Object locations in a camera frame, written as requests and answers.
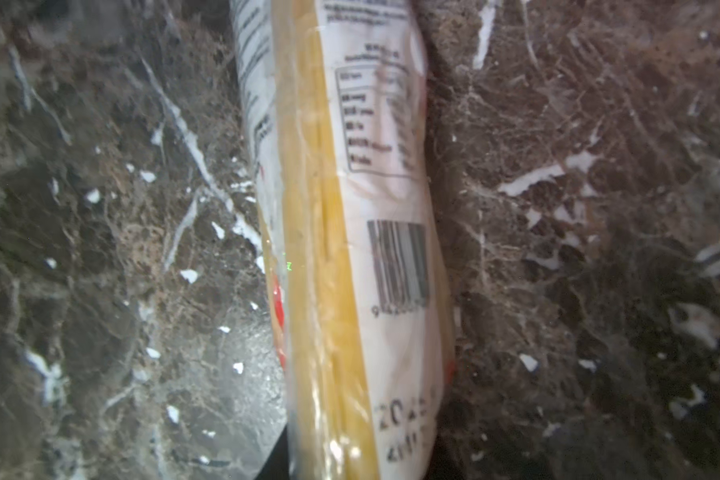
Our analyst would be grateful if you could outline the red yellow spaghetti bag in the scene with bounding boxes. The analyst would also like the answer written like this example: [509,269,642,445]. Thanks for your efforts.
[230,1,459,479]

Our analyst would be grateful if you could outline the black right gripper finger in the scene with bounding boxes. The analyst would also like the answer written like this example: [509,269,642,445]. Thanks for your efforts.
[256,427,290,480]

